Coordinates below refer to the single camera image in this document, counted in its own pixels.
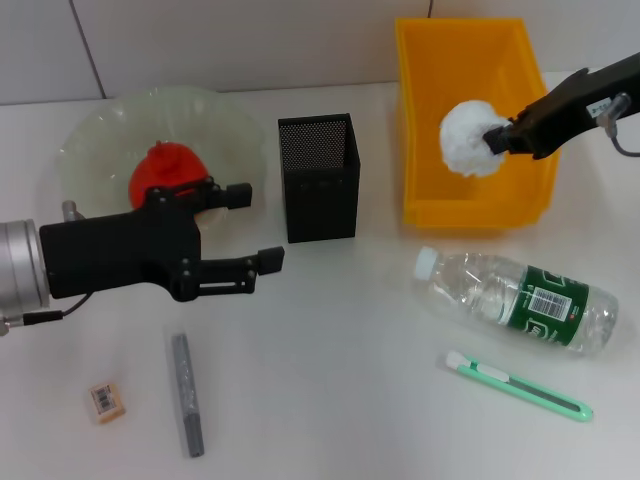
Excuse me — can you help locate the pale green glass fruit plate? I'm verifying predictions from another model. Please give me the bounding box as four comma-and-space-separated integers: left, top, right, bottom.
58, 85, 270, 236

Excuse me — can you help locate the clear bottle with green label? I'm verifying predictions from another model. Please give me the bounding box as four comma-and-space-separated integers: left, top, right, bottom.
412, 246, 620, 357

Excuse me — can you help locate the orange fruit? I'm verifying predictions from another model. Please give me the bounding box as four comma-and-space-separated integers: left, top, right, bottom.
127, 140, 211, 224

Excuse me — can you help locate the yellow plastic bin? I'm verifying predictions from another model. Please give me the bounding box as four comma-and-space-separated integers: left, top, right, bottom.
393, 17, 562, 234

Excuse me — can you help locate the white paper ball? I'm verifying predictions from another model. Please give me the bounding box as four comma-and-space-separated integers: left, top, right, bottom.
438, 99, 509, 179

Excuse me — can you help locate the right wrist cable with plug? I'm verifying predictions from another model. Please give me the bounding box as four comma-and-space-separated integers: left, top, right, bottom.
597, 92, 640, 159

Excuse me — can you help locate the gray marker pen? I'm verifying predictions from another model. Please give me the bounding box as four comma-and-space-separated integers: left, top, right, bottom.
164, 324, 206, 459

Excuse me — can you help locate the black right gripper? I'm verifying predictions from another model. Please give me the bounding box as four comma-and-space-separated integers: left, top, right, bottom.
481, 49, 640, 161

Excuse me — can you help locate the beige eraser with barcode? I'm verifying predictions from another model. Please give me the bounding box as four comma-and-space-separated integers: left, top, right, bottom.
83, 380, 127, 426

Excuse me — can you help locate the green utility knife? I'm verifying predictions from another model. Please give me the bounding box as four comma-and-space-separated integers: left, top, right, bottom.
444, 349, 595, 425

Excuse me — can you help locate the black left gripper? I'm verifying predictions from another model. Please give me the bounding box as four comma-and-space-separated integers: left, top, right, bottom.
38, 177, 287, 304

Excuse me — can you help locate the black mesh pen holder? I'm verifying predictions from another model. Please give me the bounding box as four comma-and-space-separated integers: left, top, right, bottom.
277, 112, 362, 245

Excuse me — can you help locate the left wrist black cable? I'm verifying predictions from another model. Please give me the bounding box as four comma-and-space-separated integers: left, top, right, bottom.
0, 292, 94, 337

